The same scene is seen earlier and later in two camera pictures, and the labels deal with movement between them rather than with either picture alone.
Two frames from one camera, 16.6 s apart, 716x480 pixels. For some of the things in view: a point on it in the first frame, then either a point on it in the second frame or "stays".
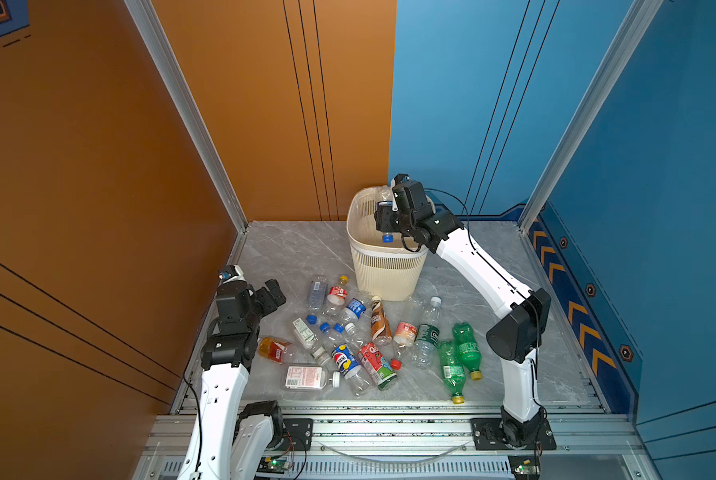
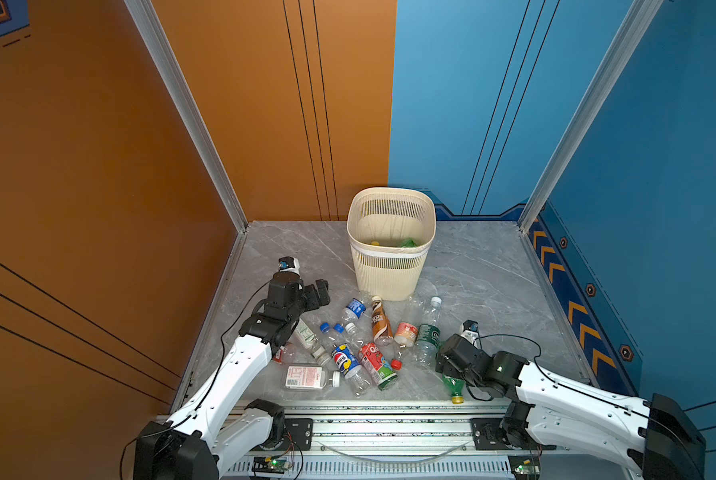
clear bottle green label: [426, 346] stays
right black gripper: [382, 220] -> [446, 367]
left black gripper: [268, 305] -> [313, 302]
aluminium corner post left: [144, 14] stays
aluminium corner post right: [637, 22] stays
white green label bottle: [308, 339] stays
